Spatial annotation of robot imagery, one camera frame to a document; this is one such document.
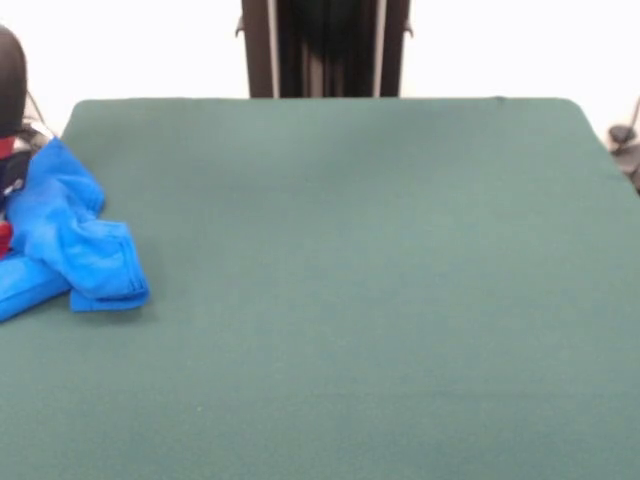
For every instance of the blue shirt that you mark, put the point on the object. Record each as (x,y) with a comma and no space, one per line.
(75,240)

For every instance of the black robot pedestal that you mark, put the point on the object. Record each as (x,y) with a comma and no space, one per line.
(325,50)

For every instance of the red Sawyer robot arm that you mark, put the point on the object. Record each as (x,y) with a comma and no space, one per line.
(10,80)

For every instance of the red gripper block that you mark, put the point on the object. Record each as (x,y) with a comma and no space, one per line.
(4,239)

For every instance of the dark green table cloth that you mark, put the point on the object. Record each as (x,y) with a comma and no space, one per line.
(400,300)

